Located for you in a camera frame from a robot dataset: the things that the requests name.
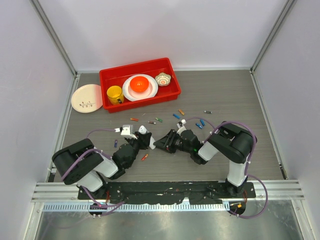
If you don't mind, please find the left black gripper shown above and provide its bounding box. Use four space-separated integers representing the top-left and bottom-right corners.
126 131 152 158

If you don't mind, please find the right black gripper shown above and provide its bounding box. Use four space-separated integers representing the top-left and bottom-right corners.
153 129 193 154

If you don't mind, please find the white remote control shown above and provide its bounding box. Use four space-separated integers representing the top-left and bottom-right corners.
138 125 156 150

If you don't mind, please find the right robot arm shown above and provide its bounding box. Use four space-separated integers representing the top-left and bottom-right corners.
153 120 258 198

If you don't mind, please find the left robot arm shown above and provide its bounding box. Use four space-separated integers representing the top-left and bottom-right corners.
51 125 155 200

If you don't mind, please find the blue battery right upper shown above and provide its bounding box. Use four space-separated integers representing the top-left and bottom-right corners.
200 119 206 126

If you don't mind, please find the white plate in bin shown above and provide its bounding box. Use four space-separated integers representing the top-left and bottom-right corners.
122 74 158 102

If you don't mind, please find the yellow mug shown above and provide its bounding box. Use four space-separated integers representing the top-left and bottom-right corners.
106 85 125 105

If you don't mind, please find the orange bowl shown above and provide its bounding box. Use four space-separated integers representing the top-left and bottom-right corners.
129 76 150 93

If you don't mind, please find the small patterned dish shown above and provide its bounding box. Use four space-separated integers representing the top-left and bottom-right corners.
155 72 172 87

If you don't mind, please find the red plastic bin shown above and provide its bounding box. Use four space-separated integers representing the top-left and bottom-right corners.
99 57 181 113

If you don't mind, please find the pink floral plate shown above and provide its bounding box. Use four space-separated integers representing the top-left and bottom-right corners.
71 84 103 114

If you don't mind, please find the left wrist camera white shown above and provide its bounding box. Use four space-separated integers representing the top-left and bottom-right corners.
114 124 138 139

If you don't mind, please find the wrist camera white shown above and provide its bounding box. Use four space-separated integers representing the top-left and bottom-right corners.
114 124 138 139
176 119 187 135

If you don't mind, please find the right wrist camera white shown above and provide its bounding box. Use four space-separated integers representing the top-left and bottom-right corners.
176 119 187 135

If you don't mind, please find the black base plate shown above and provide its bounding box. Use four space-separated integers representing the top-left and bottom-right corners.
90 181 256 205

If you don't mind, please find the slotted cable duct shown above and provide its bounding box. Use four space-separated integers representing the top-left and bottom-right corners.
42 201 230 213

